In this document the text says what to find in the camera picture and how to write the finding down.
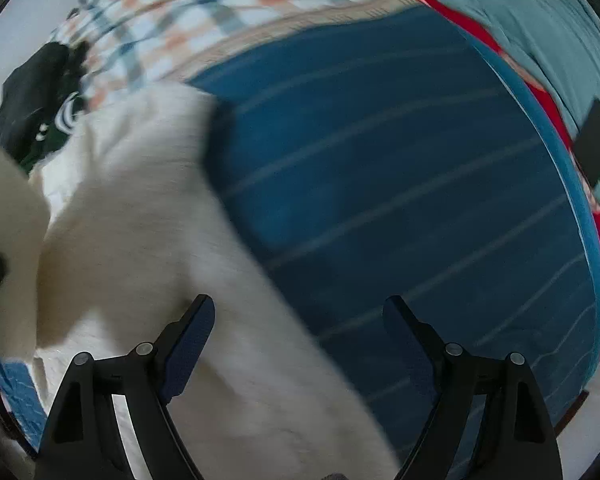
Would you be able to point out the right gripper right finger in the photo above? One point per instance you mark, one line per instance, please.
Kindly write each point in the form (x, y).
(516, 439)

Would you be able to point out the folded black leather jacket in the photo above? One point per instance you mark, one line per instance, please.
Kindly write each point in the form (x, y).
(35, 90)

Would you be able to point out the white tweed jacket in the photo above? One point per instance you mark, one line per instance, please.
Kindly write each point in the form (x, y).
(111, 238)

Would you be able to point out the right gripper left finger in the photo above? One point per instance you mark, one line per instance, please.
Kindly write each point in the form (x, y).
(82, 439)

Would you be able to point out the black smartphone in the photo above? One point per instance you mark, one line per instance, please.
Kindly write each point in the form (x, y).
(586, 146)

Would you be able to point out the blue striped plaid bedsheet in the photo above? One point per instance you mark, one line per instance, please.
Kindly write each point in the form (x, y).
(362, 149)

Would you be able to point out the folded green striped garment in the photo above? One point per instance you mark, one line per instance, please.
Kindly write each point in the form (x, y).
(53, 133)

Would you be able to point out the teal velvet pillow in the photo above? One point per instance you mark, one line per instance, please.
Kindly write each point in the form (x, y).
(556, 41)

